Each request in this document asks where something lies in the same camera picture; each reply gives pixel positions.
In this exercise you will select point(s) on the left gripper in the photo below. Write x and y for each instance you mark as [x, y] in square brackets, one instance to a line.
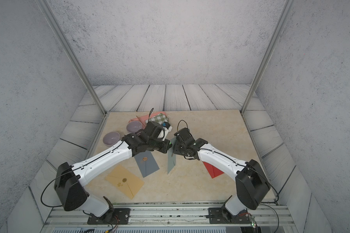
[166, 146]

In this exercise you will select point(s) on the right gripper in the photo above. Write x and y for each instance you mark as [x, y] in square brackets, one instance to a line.
[176, 148]

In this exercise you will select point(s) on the aluminium frame post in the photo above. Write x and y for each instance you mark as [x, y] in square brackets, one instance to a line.
[50, 18]
[288, 6]

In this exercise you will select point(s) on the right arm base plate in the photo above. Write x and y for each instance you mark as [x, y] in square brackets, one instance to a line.
[220, 215]

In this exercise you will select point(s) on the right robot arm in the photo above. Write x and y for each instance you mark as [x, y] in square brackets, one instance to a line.
[250, 180]

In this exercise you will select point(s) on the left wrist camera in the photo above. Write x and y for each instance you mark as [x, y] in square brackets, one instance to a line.
[167, 128]

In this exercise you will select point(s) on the left aluminium frame post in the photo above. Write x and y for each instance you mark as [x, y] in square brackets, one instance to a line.
[50, 18]

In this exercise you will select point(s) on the lilac bowl on tray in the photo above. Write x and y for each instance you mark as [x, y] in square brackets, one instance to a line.
[134, 126]

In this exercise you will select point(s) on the right aluminium frame post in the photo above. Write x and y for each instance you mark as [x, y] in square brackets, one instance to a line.
[288, 6]

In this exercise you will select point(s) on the yellow envelope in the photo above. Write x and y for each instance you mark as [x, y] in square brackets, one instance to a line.
[125, 181]

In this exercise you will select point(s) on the red envelope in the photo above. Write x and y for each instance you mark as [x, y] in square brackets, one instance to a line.
[212, 170]

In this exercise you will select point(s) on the grey envelope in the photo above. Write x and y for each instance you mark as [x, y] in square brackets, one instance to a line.
[146, 163]

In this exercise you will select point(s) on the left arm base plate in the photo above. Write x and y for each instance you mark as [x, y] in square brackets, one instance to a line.
[115, 216]

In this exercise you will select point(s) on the aluminium front rail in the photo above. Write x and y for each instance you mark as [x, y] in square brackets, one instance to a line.
[173, 218]

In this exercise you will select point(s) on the green checkered cloth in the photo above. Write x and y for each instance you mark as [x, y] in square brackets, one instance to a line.
[159, 118]

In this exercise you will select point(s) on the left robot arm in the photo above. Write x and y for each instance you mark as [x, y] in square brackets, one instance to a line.
[71, 180]

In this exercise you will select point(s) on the lilac bowl on table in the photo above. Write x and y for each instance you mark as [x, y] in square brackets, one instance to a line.
[111, 138]

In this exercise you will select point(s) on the light blue envelope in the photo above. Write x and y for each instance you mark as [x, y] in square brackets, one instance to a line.
[171, 157]

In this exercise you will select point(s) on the pink tray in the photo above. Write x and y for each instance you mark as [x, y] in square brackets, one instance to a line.
[146, 117]

